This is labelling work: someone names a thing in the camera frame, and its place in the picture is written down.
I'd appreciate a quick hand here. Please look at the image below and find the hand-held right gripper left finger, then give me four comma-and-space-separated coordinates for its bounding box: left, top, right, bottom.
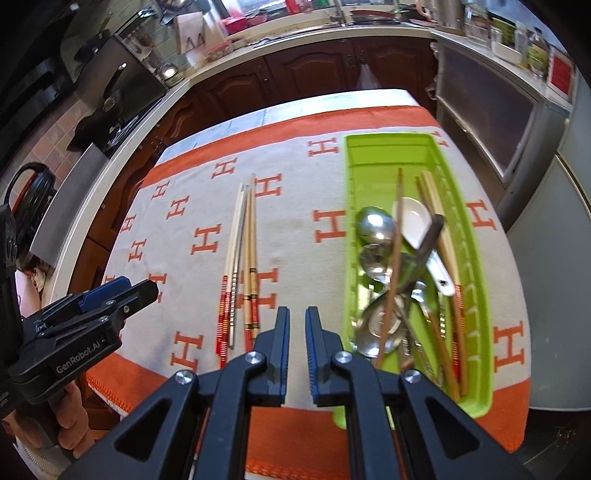
60, 306, 291, 480

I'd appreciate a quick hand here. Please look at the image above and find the green label bottle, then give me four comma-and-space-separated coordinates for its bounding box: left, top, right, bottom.
526, 28, 550, 77

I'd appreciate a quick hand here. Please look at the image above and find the red label box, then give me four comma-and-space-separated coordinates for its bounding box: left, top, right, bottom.
546, 48, 578, 95

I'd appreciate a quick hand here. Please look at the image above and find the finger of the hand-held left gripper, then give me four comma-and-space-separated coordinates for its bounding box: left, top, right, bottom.
37, 281, 160, 340
32, 276, 132, 328

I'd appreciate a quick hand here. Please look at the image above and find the person's left hand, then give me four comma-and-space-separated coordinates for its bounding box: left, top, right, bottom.
0, 384, 89, 450

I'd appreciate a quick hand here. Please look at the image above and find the green plastic utensil tray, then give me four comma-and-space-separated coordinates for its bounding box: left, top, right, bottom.
331, 131, 494, 432

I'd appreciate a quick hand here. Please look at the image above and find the grey refrigerator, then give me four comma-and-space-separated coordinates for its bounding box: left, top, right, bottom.
501, 88, 591, 411

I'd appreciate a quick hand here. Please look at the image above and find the clear plastic container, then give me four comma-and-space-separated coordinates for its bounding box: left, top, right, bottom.
464, 7, 492, 40

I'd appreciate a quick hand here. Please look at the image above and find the black gas stove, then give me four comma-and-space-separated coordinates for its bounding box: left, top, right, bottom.
67, 25, 174, 160

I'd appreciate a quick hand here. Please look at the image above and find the grey metal cabinet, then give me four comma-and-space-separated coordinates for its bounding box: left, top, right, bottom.
434, 39, 573, 185

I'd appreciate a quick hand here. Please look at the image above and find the black looped handle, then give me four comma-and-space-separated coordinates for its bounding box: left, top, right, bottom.
7, 162, 61, 222

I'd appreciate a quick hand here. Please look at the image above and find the metal fork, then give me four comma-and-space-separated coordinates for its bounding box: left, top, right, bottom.
402, 279, 444, 370

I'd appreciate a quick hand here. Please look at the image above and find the grey metal plate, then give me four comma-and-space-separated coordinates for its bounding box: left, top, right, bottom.
30, 142, 110, 271

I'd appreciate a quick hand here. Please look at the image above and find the dark brown wooden chopstick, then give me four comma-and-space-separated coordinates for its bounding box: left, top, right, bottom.
414, 176, 468, 400

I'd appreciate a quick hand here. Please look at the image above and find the light bamboo chopstick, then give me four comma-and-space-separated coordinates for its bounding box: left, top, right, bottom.
249, 174, 262, 335
243, 174, 256, 356

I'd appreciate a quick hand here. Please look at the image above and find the white paper bag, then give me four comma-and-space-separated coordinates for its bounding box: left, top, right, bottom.
173, 11, 206, 51

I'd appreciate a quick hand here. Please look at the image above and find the white orange printed blanket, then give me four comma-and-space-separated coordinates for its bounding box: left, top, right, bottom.
85, 99, 532, 480

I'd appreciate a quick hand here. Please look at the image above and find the white kitchen appliance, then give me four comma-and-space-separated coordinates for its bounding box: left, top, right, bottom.
416, 0, 462, 28

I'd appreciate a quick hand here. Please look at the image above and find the light pink cloth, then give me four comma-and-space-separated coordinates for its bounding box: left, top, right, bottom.
16, 270, 49, 321

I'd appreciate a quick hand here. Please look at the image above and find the red bowl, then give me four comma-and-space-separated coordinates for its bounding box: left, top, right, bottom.
222, 16, 262, 34

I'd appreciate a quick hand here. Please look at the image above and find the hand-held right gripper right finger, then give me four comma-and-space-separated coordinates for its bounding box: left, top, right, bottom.
305, 308, 532, 480

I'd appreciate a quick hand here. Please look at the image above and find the white ceramic spoon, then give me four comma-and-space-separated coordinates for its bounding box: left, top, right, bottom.
392, 198, 456, 297

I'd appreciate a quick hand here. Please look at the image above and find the black range hood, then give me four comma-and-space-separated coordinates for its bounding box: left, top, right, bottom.
0, 9, 79, 158

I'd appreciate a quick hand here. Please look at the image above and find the large metal spoon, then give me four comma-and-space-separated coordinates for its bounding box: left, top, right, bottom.
353, 293, 409, 360

